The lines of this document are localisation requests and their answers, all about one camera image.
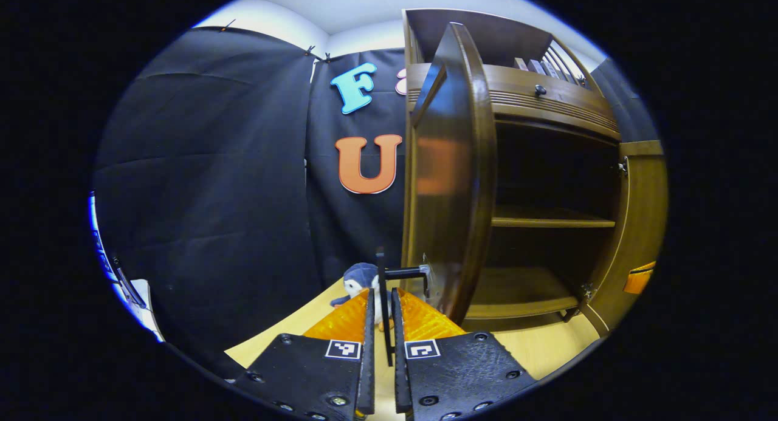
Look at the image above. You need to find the wooden double-door shoe cabinet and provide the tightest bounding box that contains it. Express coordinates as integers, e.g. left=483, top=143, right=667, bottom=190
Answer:
left=401, top=8, right=624, bottom=335

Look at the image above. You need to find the blue penguin plush toy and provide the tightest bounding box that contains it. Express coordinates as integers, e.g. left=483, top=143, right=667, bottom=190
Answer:
left=331, top=262, right=397, bottom=332

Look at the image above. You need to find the wooden cabinet door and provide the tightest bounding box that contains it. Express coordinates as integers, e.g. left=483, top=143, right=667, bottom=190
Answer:
left=579, top=140, right=669, bottom=340
left=401, top=21, right=498, bottom=326

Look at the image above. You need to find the black backdrop cloth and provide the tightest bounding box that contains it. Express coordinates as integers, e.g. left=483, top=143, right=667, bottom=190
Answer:
left=92, top=25, right=660, bottom=379

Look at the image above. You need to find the black door handle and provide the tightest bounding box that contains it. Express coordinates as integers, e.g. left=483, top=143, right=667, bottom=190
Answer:
left=376, top=249, right=433, bottom=368

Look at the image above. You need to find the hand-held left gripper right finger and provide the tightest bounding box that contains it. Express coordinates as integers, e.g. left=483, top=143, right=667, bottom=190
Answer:
left=391, top=287, right=538, bottom=421

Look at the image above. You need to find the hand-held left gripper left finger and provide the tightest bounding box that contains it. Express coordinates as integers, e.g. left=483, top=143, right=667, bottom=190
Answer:
left=233, top=289, right=376, bottom=421

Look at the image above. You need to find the wooden inner cabinet shelf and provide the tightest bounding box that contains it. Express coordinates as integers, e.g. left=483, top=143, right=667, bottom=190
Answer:
left=491, top=205, right=616, bottom=229

